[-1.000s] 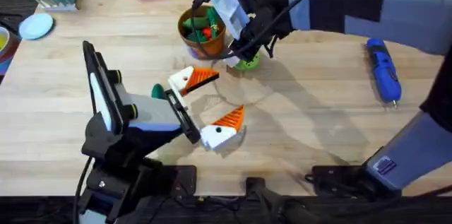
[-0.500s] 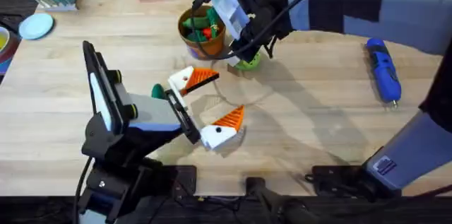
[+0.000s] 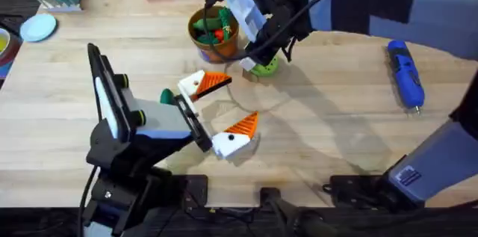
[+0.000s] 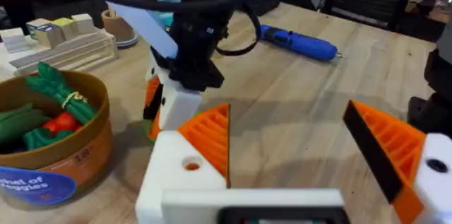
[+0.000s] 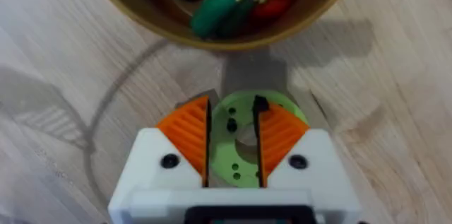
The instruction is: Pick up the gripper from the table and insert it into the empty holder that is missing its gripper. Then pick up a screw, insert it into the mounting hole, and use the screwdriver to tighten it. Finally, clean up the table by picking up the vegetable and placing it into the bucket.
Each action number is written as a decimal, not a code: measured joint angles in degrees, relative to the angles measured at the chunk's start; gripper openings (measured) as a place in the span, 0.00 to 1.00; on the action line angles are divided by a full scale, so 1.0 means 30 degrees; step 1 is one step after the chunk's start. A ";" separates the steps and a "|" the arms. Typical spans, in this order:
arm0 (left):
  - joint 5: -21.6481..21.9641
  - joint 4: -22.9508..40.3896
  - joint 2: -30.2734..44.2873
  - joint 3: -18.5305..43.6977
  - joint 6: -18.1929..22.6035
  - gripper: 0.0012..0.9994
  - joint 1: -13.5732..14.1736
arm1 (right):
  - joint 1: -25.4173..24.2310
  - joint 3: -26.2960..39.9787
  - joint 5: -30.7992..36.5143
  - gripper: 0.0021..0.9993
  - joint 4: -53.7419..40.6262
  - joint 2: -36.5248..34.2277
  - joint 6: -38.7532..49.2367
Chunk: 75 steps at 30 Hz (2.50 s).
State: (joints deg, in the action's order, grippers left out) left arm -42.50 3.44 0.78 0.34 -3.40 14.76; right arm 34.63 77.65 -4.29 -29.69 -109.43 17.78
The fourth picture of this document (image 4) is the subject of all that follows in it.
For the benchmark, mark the white orange left gripper left finger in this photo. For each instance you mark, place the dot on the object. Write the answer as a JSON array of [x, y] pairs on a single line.
[[169, 181]]

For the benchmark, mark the finger of the white orange right gripper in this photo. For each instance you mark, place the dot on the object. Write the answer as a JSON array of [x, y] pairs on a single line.
[[153, 100], [178, 105]]

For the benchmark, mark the brown tub of toy vegetables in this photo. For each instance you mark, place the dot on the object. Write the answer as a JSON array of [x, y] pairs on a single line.
[[53, 135]]

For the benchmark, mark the flat upright wrist plate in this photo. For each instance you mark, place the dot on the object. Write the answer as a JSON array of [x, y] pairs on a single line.
[[141, 15]]

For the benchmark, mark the brown cylindrical cup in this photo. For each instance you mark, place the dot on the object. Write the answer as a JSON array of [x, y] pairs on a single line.
[[118, 28]]

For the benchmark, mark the white orange left gripper right finger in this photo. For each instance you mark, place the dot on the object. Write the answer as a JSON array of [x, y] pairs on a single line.
[[406, 153]]

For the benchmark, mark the blue electric screwdriver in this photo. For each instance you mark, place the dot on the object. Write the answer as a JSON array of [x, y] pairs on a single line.
[[300, 44]]

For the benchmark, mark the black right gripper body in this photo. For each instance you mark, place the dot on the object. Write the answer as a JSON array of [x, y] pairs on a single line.
[[197, 40]]

